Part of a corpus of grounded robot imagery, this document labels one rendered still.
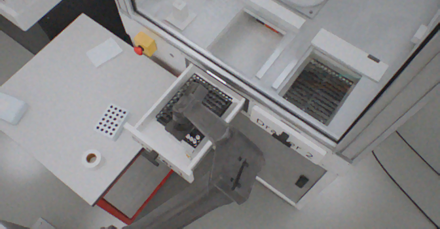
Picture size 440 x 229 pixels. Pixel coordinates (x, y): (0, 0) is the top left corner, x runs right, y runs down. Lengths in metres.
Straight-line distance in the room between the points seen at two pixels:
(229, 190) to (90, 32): 1.24
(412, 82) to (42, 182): 2.00
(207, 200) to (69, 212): 1.66
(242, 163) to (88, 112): 0.98
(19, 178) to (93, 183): 1.02
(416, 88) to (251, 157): 0.37
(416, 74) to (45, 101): 1.32
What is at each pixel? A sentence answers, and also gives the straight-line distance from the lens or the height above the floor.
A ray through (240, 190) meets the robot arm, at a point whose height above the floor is 1.48.
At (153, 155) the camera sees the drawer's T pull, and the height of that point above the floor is 0.91.
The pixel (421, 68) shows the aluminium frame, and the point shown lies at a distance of 0.87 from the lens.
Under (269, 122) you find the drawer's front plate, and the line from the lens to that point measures 1.38.
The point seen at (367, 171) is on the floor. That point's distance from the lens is 2.41.
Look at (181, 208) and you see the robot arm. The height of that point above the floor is 1.42.
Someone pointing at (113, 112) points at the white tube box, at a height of 0.78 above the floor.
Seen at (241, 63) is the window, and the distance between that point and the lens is 1.25.
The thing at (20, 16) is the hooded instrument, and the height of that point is 0.89.
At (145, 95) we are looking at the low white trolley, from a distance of 1.60.
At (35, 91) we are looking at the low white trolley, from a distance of 1.74.
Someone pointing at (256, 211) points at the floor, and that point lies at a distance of 2.21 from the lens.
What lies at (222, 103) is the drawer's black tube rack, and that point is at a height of 0.90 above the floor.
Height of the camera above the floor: 2.17
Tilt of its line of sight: 66 degrees down
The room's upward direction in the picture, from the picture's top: 1 degrees clockwise
